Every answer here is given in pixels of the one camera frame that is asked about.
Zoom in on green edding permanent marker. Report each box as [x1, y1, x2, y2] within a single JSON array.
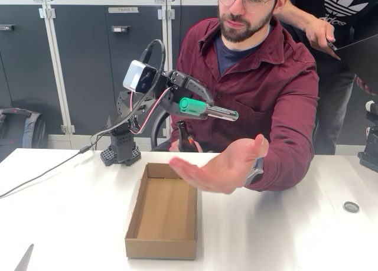
[[179, 97, 239, 122]]

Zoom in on brown glass beer bottle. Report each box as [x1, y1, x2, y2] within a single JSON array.
[[176, 120, 199, 153]]

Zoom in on black smartphone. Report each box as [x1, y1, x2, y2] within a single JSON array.
[[326, 39, 341, 61]]

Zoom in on black laptop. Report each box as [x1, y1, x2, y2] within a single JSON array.
[[336, 34, 378, 96]]

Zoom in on seated man left forearm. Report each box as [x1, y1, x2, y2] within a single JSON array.
[[245, 126, 316, 192]]

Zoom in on standing person right forearm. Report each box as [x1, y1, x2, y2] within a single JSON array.
[[273, 1, 328, 35]]

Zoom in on person in black adidas hoodie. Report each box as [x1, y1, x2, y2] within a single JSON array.
[[273, 0, 378, 155]]

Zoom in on seated man left hand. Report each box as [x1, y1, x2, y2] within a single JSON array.
[[168, 133, 270, 195]]

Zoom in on standing person right hand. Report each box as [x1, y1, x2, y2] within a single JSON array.
[[305, 19, 338, 51]]

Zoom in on standing person left hand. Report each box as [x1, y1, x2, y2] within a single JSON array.
[[356, 76, 378, 96]]

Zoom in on man in maroon shirt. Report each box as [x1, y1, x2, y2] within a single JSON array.
[[153, 0, 320, 194]]

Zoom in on grey smartwatch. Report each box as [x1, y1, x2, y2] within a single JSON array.
[[245, 157, 265, 186]]

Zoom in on open brown cardboard box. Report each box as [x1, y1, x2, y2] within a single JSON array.
[[125, 162, 198, 260]]

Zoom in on grey tape team label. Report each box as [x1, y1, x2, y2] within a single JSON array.
[[107, 6, 139, 14]]

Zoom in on grey black backpack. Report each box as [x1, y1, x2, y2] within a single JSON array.
[[0, 107, 50, 162]]

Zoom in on silver bottle cap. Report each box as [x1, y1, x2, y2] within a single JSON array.
[[342, 200, 360, 213]]

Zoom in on red white servo wire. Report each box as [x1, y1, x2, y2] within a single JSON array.
[[131, 86, 174, 135]]

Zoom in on white gripper camera box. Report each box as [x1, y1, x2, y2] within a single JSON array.
[[122, 60, 158, 93]]

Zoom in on round wire-rim glasses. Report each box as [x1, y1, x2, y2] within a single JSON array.
[[217, 0, 278, 14]]

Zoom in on black camera cable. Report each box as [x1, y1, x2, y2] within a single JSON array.
[[0, 39, 167, 198]]

